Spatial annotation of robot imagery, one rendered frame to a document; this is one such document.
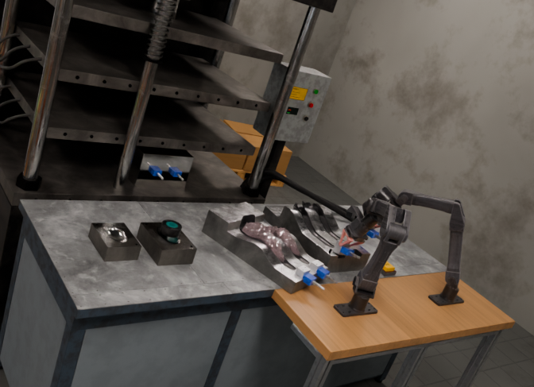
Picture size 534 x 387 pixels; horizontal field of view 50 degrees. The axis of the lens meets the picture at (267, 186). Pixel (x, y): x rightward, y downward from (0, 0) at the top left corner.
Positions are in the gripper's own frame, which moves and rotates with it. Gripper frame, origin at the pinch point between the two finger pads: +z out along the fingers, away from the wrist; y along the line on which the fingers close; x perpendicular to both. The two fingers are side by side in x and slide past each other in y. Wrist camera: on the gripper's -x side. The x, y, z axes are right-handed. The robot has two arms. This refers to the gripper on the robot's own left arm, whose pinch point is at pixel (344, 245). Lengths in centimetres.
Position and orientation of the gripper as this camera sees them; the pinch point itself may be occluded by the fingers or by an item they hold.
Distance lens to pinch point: 255.4
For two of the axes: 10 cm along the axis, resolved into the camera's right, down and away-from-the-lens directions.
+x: 3.6, 7.3, -5.8
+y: -7.3, -1.7, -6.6
